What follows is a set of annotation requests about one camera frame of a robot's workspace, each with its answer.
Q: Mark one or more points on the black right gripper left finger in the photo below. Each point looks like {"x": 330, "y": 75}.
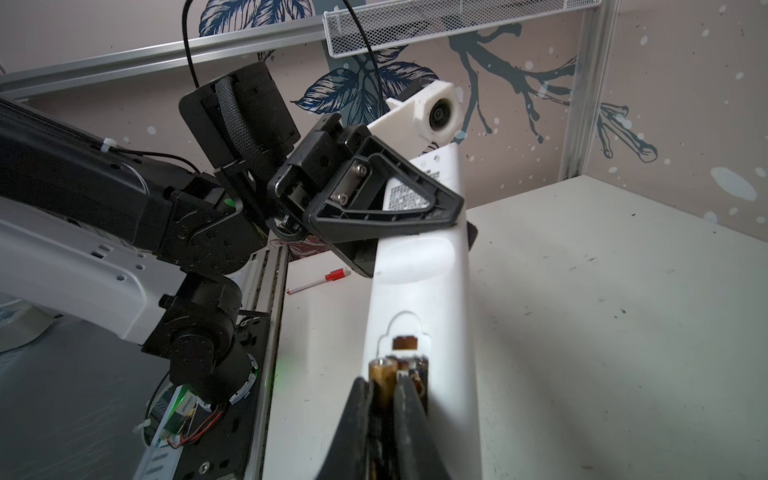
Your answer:
{"x": 347, "y": 456}

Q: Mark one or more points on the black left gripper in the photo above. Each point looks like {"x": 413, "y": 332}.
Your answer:
{"x": 343, "y": 185}

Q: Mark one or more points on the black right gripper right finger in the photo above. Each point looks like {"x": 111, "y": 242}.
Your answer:
{"x": 417, "y": 454}

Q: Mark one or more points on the black AAA battery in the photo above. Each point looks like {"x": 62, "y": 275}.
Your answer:
{"x": 383, "y": 373}

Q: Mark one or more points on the white remote control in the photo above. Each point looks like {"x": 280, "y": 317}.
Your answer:
{"x": 430, "y": 317}

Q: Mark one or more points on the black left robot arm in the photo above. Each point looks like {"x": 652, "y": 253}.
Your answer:
{"x": 147, "y": 249}

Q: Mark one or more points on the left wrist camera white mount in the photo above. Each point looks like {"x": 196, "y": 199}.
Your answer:
{"x": 430, "y": 116}

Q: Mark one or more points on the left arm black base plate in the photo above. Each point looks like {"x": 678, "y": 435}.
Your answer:
{"x": 194, "y": 440}

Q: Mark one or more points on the white mesh wire basket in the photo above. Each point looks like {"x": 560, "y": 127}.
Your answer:
{"x": 389, "y": 24}

